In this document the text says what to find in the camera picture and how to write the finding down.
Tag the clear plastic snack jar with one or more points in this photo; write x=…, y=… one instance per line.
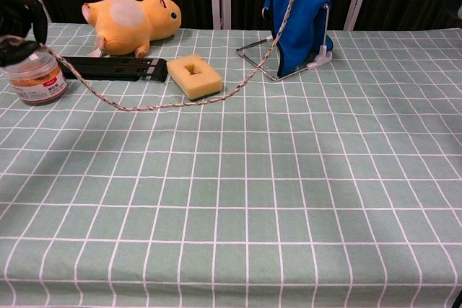
x=36, y=84

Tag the yellow plush duck toy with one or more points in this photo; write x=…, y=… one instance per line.
x=126, y=26

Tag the yellow sponge with hole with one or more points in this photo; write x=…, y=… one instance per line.
x=202, y=84

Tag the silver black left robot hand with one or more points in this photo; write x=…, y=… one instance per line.
x=21, y=12

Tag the green checked tablecloth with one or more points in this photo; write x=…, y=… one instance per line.
x=231, y=196

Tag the blue cloth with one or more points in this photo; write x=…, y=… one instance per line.
x=303, y=34

